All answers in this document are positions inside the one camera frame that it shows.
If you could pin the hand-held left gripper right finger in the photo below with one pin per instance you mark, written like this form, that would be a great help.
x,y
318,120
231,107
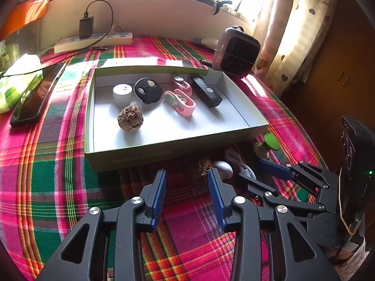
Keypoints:
x,y
216,199

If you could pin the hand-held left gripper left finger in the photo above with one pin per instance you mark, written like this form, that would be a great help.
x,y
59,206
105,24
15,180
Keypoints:
x,y
159,193

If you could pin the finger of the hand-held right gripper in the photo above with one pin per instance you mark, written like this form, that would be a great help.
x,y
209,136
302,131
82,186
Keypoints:
x,y
255,183
272,168

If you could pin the green lidded small jar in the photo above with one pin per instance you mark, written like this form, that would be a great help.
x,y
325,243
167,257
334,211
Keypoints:
x,y
268,145

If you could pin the brown wrinkled walnut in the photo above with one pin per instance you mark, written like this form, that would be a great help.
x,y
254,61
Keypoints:
x,y
130,119
202,168

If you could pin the white cardboard box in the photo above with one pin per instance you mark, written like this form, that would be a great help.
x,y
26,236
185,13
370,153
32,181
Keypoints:
x,y
175,126

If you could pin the pink clip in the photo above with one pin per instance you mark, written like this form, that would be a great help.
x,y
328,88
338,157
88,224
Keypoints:
x,y
180,103
182,86

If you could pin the black round device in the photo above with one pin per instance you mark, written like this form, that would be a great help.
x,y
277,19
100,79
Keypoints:
x,y
148,91

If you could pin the black rectangular remote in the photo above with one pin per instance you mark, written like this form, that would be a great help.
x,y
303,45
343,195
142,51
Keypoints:
x,y
205,89

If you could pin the person's right forearm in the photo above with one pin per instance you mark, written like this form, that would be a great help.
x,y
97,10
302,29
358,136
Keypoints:
x,y
351,254

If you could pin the white egg-shaped object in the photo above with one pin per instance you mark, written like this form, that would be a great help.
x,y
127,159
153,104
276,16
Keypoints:
x,y
224,169

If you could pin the brown wooden cabinet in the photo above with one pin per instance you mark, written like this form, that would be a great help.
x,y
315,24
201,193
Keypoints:
x,y
345,73

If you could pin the plaid blanket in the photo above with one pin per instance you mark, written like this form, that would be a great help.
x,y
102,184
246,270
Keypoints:
x,y
58,181

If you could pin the small white round jar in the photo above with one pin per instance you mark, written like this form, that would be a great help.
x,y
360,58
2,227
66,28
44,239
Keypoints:
x,y
123,95

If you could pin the small grey space heater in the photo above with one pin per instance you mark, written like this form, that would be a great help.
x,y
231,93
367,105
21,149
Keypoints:
x,y
237,52

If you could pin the black pen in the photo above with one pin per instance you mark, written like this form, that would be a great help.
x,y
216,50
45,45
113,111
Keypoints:
x,y
206,62

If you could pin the heart print curtain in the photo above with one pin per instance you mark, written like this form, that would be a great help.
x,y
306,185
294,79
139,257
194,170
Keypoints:
x,y
293,35

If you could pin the white blue tube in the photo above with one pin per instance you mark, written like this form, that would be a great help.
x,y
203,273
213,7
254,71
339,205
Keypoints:
x,y
205,41

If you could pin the black smartphone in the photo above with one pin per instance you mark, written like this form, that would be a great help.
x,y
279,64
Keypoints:
x,y
38,93

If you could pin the white power strip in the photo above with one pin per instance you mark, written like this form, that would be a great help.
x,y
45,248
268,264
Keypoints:
x,y
96,40

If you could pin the black charger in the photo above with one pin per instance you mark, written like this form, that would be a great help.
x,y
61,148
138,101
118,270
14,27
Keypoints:
x,y
85,27

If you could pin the green tissue pack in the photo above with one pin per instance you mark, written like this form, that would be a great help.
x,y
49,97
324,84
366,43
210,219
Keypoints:
x,y
17,79

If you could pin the orange container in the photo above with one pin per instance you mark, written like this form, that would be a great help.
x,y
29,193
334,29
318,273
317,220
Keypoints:
x,y
23,16

